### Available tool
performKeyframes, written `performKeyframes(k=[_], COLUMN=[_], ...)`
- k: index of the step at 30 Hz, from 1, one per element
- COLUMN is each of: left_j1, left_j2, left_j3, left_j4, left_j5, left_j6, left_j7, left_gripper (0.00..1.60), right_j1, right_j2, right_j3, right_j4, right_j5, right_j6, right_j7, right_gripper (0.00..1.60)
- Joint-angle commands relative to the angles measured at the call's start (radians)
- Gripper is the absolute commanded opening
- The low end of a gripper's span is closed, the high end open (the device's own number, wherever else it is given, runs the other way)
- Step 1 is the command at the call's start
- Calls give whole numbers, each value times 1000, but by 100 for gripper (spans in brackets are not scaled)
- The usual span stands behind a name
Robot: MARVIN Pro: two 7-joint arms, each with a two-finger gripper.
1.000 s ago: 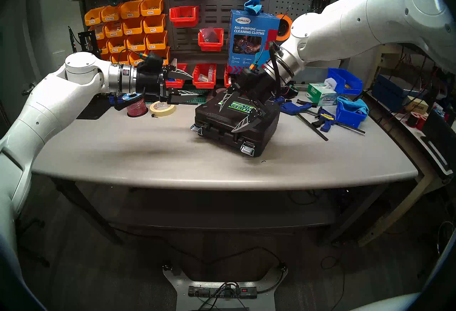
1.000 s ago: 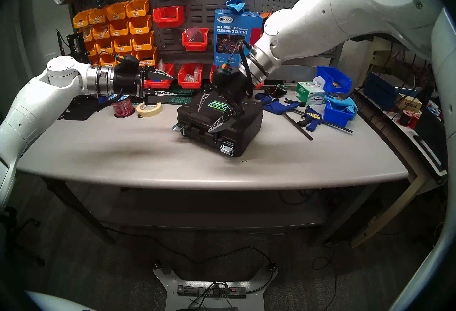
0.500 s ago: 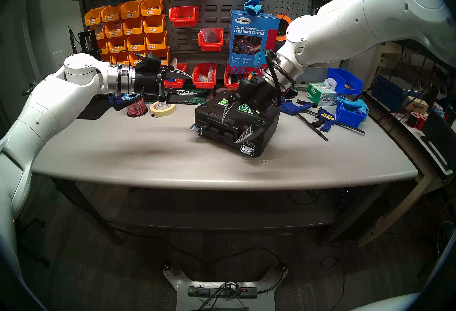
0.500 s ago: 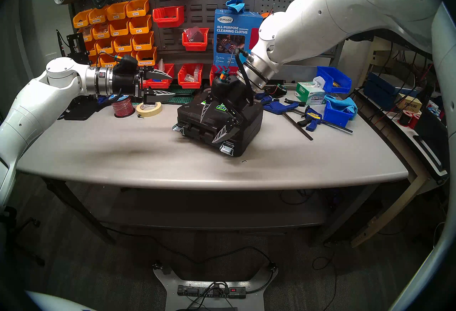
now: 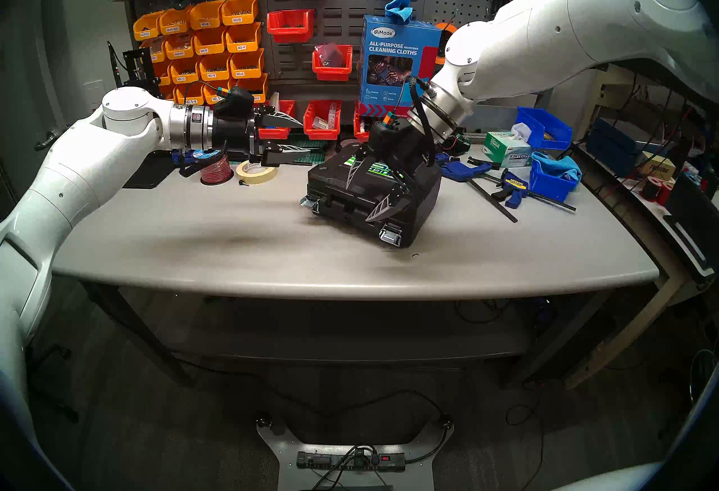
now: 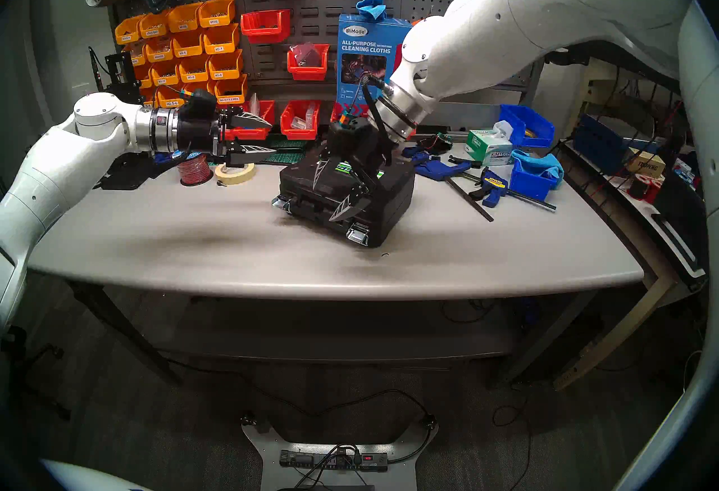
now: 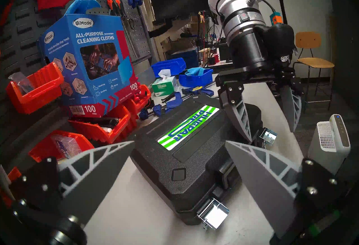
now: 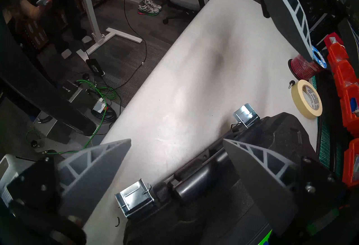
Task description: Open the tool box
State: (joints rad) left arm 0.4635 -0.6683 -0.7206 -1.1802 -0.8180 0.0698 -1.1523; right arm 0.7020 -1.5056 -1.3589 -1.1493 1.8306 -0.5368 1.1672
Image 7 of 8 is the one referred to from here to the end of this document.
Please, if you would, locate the wooden seat metal chair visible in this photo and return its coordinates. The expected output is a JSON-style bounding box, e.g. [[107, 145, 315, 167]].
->
[[293, 32, 335, 111]]

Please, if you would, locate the green white wipes box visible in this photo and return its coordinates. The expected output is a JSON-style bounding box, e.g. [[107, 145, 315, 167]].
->
[[151, 69, 178, 97]]

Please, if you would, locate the black plastic tool box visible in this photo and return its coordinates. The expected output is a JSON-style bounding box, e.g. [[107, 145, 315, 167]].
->
[[130, 96, 278, 231]]

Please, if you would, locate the clear plastic bag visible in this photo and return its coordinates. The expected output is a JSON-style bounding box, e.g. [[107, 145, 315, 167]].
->
[[8, 73, 35, 95]]

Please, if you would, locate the blue plastic bin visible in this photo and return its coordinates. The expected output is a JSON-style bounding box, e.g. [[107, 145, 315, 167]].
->
[[179, 68, 213, 87], [151, 57, 187, 77]]

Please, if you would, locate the blue microfiber cloth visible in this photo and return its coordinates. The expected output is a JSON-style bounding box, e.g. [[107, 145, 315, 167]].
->
[[185, 67, 206, 76], [69, 0, 101, 15]]

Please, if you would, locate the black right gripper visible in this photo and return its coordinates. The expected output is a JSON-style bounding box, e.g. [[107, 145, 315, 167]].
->
[[215, 27, 305, 143]]

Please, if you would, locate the white air purifier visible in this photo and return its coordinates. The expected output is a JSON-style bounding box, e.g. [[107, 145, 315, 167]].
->
[[308, 114, 351, 175]]

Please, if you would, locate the dark blue storage crate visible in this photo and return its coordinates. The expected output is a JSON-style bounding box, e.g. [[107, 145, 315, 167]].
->
[[171, 47, 200, 69]]

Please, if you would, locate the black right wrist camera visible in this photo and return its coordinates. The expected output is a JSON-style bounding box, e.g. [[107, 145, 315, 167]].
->
[[254, 13, 295, 63]]

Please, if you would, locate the clear plastic screw box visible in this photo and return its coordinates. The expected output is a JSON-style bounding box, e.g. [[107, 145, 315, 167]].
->
[[50, 134, 82, 159]]

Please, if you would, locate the blue black bar clamp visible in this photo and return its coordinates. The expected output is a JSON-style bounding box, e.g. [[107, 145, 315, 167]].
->
[[139, 92, 183, 120]]

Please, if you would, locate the blue cleaning cloths carton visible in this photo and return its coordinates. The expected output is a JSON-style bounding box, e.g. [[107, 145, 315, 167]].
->
[[36, 14, 141, 118]]

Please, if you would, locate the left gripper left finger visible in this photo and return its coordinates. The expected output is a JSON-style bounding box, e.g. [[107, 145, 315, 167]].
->
[[57, 141, 135, 225]]

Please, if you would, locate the brown cardboard box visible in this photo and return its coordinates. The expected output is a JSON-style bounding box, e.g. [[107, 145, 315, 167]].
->
[[198, 48, 213, 67]]

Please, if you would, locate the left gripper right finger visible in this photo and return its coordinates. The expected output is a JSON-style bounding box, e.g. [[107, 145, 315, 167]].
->
[[225, 140, 302, 238]]

